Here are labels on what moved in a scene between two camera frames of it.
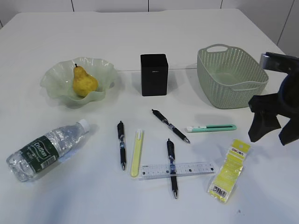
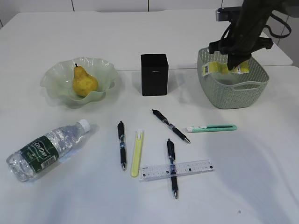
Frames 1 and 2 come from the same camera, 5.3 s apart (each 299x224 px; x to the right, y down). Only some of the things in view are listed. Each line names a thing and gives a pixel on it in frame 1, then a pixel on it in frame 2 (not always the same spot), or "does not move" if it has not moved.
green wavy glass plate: x=58 y=83 does not move
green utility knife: x=210 y=128 does not move
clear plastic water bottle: x=22 y=164 does not move
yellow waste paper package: x=222 y=186 to x=222 y=67
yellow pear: x=83 y=83 does not move
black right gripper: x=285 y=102 to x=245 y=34
